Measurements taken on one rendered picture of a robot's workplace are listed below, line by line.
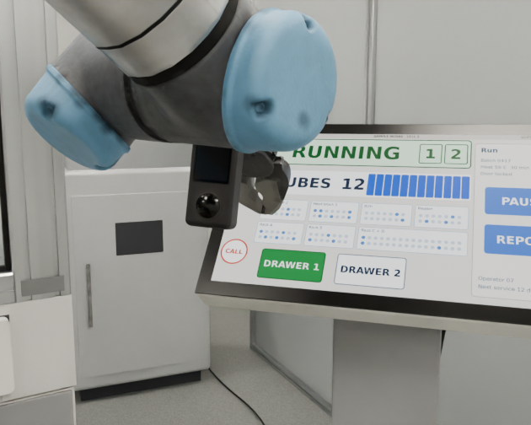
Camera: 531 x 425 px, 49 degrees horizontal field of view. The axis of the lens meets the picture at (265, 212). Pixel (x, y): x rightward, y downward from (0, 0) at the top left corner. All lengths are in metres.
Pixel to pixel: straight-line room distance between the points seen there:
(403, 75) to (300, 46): 1.67
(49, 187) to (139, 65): 0.62
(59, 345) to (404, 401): 0.53
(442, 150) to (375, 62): 1.22
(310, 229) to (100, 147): 0.49
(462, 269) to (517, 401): 0.98
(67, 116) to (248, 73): 0.15
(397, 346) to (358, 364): 0.07
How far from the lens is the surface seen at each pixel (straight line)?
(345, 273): 0.81
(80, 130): 0.40
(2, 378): 0.94
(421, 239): 0.83
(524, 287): 0.80
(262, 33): 0.30
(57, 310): 0.94
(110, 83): 0.38
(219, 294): 0.84
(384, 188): 0.87
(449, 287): 0.79
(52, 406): 0.99
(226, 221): 0.55
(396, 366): 0.93
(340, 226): 0.84
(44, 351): 0.96
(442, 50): 1.85
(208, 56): 0.30
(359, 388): 0.95
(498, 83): 1.69
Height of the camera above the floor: 1.20
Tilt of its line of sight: 9 degrees down
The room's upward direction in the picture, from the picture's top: straight up
